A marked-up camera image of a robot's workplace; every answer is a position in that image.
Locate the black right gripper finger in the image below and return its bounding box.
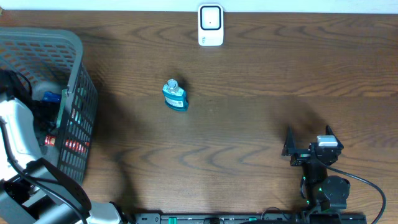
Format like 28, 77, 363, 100
281, 126, 295, 156
325, 125, 344, 150

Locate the blue Oreo cookie pack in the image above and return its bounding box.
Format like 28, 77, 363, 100
42, 91, 62, 103

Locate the red Nescafe coffee stick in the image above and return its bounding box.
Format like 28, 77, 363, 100
44, 135, 90, 153

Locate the teal mouthwash bottle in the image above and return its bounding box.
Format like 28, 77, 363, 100
162, 79, 188, 111

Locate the mint green wipes pack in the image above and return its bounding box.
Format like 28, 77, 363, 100
56, 88, 68, 129

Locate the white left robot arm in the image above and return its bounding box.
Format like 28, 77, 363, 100
1, 70, 128, 223

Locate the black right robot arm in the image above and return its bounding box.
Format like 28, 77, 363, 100
282, 126, 350, 212

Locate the white barcode scanner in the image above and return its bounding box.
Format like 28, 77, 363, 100
197, 3, 224, 47

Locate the grey plastic shopping basket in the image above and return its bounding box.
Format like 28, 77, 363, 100
1, 27, 98, 184

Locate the black cable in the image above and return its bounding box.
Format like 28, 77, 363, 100
323, 164, 387, 224

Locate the black mounting rail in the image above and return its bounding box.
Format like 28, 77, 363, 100
134, 213, 367, 224

